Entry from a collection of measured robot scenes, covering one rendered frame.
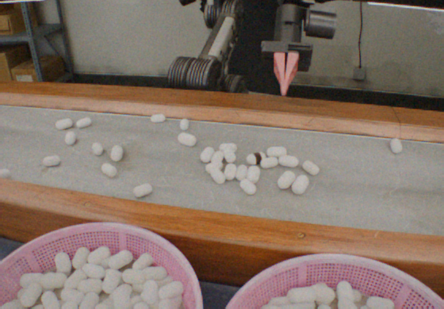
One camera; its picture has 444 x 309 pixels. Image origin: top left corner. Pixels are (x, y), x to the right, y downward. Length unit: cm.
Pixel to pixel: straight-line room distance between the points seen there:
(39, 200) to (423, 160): 68
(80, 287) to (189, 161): 30
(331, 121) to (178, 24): 210
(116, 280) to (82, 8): 273
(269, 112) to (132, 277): 46
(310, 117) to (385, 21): 198
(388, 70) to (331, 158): 215
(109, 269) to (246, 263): 18
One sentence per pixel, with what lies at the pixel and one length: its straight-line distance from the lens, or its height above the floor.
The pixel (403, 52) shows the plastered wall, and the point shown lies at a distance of 277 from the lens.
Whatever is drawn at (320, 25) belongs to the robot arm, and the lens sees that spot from 78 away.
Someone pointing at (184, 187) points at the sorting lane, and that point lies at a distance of 58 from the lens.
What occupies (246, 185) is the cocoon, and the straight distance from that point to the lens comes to 56.
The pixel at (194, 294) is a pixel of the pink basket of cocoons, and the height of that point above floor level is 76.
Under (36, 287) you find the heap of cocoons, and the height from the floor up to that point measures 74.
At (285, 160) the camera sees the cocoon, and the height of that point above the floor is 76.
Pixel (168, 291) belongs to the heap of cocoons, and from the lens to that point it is 44.
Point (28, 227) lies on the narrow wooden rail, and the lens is 62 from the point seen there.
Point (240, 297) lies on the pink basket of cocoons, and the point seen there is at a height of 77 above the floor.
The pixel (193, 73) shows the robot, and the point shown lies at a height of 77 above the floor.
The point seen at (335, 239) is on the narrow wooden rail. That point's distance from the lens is 48.
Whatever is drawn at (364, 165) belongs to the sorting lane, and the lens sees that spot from 67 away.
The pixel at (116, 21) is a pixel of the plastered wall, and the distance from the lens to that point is 293.
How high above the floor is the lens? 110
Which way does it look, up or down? 31 degrees down
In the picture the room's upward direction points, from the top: 1 degrees counter-clockwise
